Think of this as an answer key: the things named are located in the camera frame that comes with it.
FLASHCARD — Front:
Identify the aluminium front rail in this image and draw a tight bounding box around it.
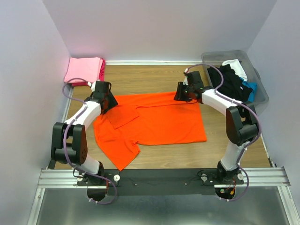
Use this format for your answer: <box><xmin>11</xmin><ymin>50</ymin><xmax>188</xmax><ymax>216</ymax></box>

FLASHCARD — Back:
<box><xmin>37</xmin><ymin>167</ymin><xmax>290</xmax><ymax>188</ymax></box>

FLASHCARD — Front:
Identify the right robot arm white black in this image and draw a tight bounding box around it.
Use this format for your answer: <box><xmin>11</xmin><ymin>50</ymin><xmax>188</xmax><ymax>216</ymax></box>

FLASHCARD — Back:
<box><xmin>174</xmin><ymin>82</ymin><xmax>261</xmax><ymax>184</ymax></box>

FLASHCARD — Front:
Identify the white shirt in bin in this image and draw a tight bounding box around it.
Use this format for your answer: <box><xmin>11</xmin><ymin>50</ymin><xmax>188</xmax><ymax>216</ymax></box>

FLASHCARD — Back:
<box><xmin>222</xmin><ymin>59</ymin><xmax>248</xmax><ymax>82</ymax></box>

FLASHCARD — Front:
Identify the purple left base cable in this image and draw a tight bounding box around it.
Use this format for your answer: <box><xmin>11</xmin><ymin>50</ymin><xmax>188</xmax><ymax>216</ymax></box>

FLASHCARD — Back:
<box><xmin>82</xmin><ymin>172</ymin><xmax>118</xmax><ymax>206</ymax></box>

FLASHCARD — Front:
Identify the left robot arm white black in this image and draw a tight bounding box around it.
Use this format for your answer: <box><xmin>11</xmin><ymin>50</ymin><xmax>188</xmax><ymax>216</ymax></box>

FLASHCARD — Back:
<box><xmin>51</xmin><ymin>91</ymin><xmax>118</xmax><ymax>186</ymax></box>

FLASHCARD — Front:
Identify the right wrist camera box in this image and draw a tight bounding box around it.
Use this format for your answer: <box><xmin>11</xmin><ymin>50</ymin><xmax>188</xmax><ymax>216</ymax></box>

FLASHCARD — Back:
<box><xmin>183</xmin><ymin>70</ymin><xmax>204</xmax><ymax>89</ymax></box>

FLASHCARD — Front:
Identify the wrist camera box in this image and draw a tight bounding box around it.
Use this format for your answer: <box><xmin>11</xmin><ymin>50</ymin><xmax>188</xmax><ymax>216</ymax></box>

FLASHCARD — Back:
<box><xmin>183</xmin><ymin>70</ymin><xmax>204</xmax><ymax>89</ymax></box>
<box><xmin>90</xmin><ymin>81</ymin><xmax>112</xmax><ymax>98</ymax></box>

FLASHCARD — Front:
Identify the blue shirt in bin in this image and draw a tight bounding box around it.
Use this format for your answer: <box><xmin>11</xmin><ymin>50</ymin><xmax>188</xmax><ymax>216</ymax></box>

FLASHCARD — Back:
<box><xmin>242</xmin><ymin>81</ymin><xmax>257</xmax><ymax>102</ymax></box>

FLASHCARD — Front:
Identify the orange t shirt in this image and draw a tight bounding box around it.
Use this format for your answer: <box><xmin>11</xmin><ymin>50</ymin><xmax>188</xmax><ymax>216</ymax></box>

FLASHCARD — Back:
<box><xmin>93</xmin><ymin>92</ymin><xmax>207</xmax><ymax>171</ymax></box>

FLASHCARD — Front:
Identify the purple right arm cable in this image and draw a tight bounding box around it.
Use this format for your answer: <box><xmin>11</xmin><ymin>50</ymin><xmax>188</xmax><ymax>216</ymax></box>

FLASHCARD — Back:
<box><xmin>184</xmin><ymin>63</ymin><xmax>263</xmax><ymax>167</ymax></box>

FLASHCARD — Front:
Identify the folded light pink shirt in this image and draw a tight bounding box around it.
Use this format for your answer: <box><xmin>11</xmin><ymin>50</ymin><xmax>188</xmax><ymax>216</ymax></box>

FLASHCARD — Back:
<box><xmin>64</xmin><ymin>57</ymin><xmax>104</xmax><ymax>84</ymax></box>

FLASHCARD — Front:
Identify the clear plastic bin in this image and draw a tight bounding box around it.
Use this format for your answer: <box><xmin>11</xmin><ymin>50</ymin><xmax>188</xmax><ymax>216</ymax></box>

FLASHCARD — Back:
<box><xmin>201</xmin><ymin>50</ymin><xmax>269</xmax><ymax>114</ymax></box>

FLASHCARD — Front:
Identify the black shirt in bin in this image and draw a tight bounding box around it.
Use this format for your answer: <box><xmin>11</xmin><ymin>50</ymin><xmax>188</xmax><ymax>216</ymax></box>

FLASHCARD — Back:
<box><xmin>218</xmin><ymin>65</ymin><xmax>247</xmax><ymax>102</ymax></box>

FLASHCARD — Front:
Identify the folded magenta shirt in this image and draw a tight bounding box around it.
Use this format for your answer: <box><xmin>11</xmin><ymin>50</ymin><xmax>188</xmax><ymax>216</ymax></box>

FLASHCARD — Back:
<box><xmin>71</xmin><ymin>58</ymin><xmax>106</xmax><ymax>87</ymax></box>

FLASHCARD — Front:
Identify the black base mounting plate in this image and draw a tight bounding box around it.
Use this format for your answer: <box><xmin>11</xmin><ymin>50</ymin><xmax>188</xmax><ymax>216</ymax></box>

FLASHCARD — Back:
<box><xmin>77</xmin><ymin>168</ymin><xmax>244</xmax><ymax>199</ymax></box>

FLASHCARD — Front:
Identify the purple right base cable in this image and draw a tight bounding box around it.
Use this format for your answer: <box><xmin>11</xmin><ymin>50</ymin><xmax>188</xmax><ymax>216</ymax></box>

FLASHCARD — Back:
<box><xmin>219</xmin><ymin>167</ymin><xmax>250</xmax><ymax>203</ymax></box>

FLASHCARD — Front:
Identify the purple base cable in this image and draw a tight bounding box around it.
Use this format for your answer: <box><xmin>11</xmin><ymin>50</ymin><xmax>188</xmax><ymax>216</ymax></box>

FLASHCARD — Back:
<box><xmin>219</xmin><ymin>167</ymin><xmax>250</xmax><ymax>203</ymax></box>
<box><xmin>82</xmin><ymin>172</ymin><xmax>118</xmax><ymax>206</ymax></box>

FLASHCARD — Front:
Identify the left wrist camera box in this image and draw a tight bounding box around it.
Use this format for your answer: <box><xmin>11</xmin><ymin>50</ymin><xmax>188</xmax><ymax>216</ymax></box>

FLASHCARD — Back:
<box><xmin>90</xmin><ymin>81</ymin><xmax>112</xmax><ymax>98</ymax></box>

